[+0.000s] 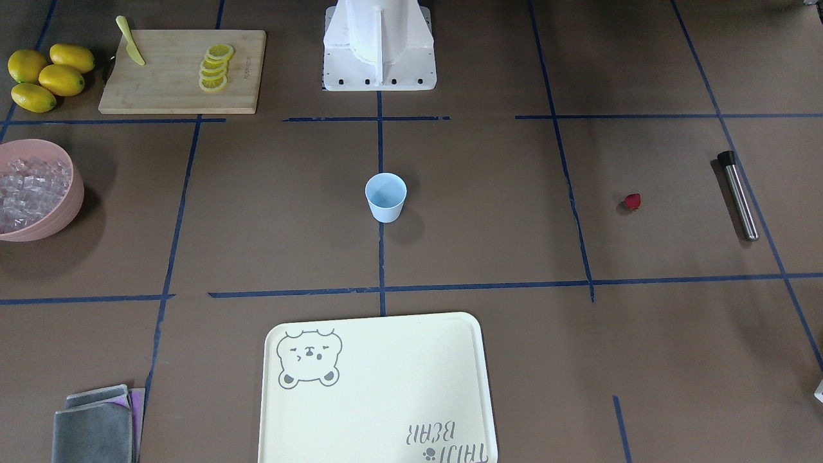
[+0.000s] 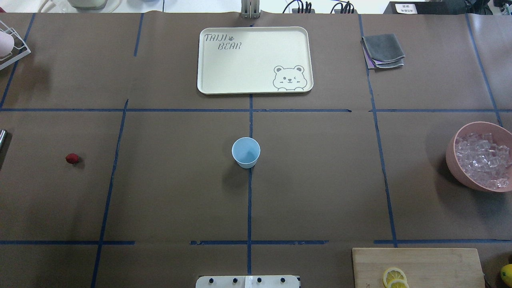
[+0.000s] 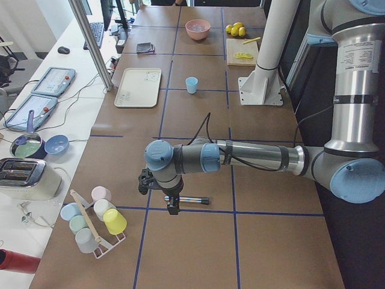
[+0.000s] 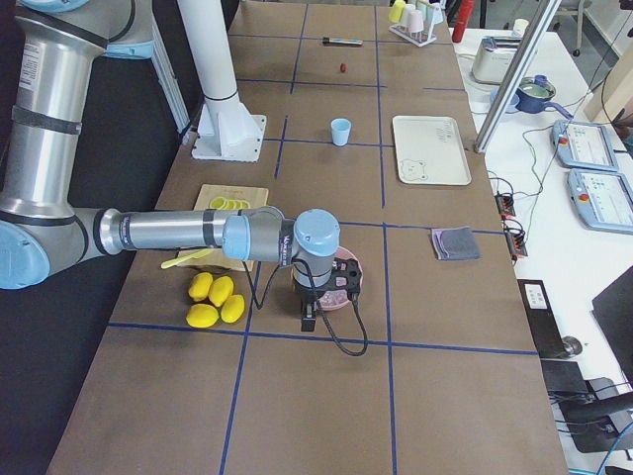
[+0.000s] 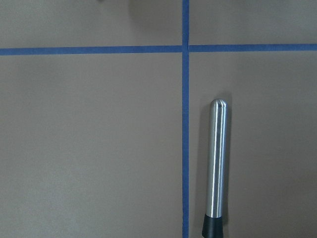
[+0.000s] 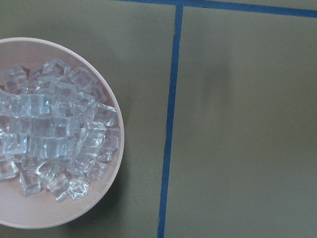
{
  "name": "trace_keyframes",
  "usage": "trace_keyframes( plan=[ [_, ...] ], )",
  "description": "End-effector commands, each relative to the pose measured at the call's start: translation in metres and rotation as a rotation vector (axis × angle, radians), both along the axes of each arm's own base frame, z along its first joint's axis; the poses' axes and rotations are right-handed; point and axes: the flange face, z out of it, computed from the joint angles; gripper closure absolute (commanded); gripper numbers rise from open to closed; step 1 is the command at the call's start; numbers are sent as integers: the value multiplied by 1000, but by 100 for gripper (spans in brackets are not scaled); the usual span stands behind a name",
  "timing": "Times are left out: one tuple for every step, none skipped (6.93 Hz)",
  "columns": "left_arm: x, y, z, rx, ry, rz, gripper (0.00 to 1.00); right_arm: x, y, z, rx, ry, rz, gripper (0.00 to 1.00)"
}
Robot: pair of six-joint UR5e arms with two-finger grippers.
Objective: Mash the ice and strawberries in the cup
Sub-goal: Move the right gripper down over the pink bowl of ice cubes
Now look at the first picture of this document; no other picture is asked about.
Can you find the yellow lemon middle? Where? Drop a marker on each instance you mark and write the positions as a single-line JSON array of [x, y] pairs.
[[62, 80]]

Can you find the yellow lemon lower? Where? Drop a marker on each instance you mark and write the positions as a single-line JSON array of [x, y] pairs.
[[33, 98]]

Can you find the bamboo cutting board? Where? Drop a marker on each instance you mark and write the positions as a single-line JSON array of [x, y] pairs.
[[168, 82]]

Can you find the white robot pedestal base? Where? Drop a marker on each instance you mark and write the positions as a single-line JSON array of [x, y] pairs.
[[378, 46]]

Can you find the yellow plastic knife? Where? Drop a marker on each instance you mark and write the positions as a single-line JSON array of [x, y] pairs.
[[131, 48]]

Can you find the light blue plastic cup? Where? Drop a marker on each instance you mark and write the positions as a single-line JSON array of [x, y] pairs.
[[386, 194]]

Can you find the lemon slices row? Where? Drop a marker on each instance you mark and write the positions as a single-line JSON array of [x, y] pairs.
[[213, 71]]

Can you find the steel muddler black cap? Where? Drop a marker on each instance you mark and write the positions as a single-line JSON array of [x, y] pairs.
[[727, 160]]

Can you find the cream bear serving tray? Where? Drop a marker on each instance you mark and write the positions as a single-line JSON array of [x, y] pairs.
[[387, 389]]

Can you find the pink bowl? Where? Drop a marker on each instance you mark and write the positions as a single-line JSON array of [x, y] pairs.
[[68, 207]]

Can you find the clear ice cubes pile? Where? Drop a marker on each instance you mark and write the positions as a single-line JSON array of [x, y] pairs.
[[30, 190]]

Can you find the red strawberry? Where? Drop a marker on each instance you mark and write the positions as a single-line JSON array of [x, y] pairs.
[[632, 202]]

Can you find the yellow lemon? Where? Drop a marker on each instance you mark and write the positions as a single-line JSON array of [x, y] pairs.
[[73, 55], [25, 65], [62, 80], [33, 98]]

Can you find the grey folded cloth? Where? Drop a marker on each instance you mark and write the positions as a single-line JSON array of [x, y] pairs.
[[103, 425]]

